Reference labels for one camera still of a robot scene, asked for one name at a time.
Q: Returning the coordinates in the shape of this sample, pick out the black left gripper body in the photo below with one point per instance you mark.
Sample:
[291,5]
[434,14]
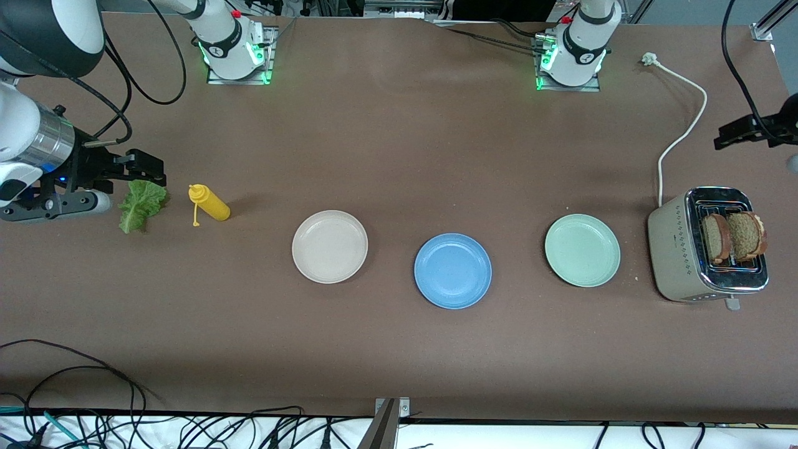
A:
[781,123]

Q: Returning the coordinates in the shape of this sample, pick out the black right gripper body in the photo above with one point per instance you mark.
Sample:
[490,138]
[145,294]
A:
[88,169]

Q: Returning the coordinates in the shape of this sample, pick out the green lettuce leaf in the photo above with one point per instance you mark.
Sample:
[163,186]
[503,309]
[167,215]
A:
[142,202]

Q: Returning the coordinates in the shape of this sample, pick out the yellow squeeze bottle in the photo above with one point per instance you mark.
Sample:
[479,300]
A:
[212,204]

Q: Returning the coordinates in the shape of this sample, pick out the brown bread slice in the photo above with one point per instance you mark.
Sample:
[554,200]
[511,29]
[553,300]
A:
[747,236]
[716,238]

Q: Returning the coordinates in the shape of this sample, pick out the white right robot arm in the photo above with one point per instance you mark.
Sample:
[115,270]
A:
[37,31]

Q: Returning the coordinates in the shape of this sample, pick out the cream white plate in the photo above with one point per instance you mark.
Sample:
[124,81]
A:
[330,247]

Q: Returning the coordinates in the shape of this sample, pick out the pale green plate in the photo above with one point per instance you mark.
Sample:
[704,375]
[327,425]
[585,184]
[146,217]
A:
[582,251]

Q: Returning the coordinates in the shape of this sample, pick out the blue plate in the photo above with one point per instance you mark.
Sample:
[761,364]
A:
[453,271]

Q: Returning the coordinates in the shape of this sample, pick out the aluminium corner strut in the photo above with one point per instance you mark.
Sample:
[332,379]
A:
[767,25]

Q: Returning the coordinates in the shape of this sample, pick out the chrome beige toaster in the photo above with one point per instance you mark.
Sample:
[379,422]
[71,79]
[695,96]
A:
[676,255]

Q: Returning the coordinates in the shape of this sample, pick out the person in black clothing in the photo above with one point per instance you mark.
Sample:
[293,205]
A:
[499,7]

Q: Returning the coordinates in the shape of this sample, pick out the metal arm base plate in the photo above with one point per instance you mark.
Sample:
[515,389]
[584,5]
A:
[240,78]
[595,86]

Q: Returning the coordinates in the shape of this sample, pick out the aluminium bracket profile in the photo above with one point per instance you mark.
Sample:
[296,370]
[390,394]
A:
[383,430]

